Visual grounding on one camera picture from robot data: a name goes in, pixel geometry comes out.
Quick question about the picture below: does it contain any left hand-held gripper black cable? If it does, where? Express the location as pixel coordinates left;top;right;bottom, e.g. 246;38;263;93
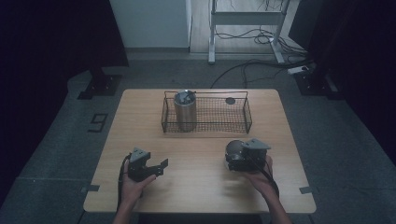
116;153;132;213

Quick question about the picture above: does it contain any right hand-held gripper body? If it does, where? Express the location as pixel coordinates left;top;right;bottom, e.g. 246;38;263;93
240;137;272;173

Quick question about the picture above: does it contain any hand-held gripper black cable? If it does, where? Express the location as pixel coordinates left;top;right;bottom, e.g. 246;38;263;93
116;153;132;213
247;154;280;200

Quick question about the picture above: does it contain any steel tumbler with lid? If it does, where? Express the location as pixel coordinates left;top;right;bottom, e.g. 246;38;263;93
173;89;198;133

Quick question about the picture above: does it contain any white cabinet panel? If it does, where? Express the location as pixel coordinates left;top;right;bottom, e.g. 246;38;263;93
108;0;193;49

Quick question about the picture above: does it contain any white metal desk frame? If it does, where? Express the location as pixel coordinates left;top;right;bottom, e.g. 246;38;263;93
207;0;292;65

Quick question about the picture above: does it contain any long black floor cable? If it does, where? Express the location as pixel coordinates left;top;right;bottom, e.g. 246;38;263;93
210;57;316;90

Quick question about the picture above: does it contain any person's left hand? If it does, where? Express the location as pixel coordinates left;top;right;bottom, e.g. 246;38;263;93
120;158;158;203

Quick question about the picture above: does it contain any black curtain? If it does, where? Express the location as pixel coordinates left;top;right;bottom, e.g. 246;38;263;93
288;0;396;166
0;0;130;206

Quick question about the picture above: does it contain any tangle of black cables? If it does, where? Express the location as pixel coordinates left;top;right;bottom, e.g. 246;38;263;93
214;26;309;59

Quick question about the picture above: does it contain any white power strip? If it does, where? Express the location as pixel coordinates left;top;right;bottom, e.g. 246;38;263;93
287;65;310;76

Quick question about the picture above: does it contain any black stand base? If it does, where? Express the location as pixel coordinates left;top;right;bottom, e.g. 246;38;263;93
293;62;345;101
77;66;123;101

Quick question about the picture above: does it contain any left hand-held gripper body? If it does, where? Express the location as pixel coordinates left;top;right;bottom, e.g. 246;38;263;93
127;147;157;183

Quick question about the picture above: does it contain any person's right hand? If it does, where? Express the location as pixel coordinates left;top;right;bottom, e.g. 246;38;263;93
244;154;278;198

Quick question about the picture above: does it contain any black wire mesh basket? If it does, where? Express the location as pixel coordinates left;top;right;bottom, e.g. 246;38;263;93
161;90;253;135

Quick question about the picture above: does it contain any black tape floor marking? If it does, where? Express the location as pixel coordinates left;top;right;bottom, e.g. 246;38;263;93
87;113;108;133

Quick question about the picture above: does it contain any right hand-held gripper black cable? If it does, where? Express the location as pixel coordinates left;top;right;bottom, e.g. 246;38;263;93
247;154;280;200

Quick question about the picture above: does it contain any white mug with steel inside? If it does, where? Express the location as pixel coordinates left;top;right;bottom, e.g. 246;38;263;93
223;139;248;172

